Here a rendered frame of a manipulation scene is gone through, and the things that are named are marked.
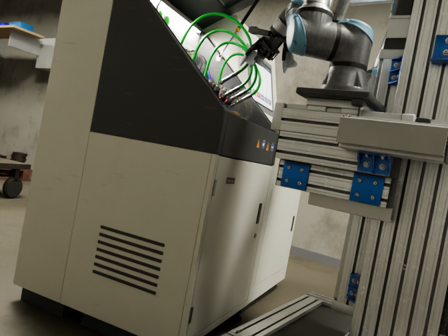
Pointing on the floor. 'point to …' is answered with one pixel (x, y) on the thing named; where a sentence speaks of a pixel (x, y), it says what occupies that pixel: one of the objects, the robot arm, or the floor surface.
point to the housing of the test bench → (61, 153)
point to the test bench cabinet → (141, 237)
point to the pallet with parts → (20, 169)
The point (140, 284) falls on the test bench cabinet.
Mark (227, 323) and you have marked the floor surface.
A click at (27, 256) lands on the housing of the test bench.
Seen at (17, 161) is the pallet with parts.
